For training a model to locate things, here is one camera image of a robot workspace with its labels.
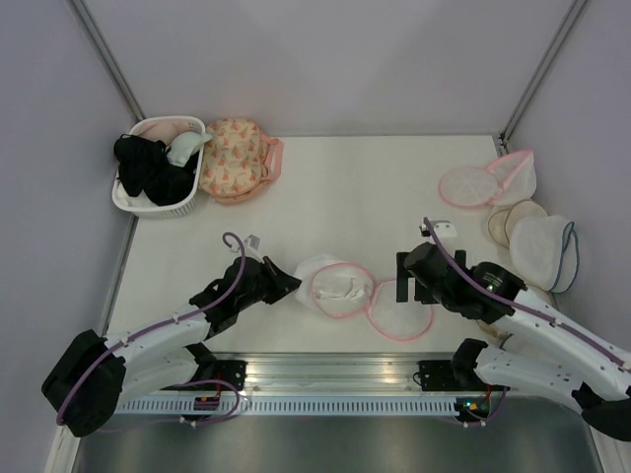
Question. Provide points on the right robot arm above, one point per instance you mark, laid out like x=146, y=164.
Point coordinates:
x=495, y=295

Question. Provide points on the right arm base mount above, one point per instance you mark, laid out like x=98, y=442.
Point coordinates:
x=443, y=377

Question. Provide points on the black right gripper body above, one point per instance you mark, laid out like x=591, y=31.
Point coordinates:
x=444, y=297

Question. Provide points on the white slotted cable duct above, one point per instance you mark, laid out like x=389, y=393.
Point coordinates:
x=292, y=405

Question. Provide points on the beige bra cup upper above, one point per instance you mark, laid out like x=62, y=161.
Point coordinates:
x=503, y=219

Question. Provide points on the pink mesh laundry bag open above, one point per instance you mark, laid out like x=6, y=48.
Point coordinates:
x=516, y=177

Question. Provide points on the pink rimmed mesh laundry bag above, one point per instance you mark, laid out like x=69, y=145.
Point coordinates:
x=398, y=322

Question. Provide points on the left aluminium corner post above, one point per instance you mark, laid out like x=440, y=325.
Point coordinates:
x=95, y=36

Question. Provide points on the aluminium corner post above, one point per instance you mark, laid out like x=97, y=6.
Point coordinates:
x=568, y=23
x=95, y=36

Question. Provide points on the black bras in basket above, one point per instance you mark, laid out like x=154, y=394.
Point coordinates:
x=143, y=169

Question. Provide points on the white bra in basket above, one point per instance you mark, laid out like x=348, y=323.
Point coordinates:
x=184, y=146

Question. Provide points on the floral peach bra case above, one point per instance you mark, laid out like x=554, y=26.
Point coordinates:
x=239, y=160

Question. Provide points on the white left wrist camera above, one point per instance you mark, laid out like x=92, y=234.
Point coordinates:
x=251, y=244

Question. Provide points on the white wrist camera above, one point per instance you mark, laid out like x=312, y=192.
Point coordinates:
x=441, y=228
x=251, y=244

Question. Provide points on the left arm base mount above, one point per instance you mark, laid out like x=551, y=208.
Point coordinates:
x=208, y=367

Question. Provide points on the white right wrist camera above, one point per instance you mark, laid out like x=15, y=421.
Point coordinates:
x=441, y=228

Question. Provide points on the pink mesh laundry bag flat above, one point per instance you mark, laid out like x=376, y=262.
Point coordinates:
x=468, y=187

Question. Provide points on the white plastic laundry basket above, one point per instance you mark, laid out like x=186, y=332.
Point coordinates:
x=164, y=128

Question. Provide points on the right aluminium corner post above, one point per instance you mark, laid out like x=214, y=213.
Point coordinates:
x=568, y=23

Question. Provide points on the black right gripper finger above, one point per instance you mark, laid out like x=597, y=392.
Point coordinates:
x=437, y=282
x=401, y=279

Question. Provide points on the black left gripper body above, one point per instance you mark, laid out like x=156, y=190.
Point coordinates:
x=245, y=301

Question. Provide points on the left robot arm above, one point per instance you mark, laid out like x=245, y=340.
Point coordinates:
x=98, y=374

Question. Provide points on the white bra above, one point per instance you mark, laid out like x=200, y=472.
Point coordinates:
x=184, y=146
x=341, y=289

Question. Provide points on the aluminium front rail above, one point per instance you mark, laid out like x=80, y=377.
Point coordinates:
x=304, y=371

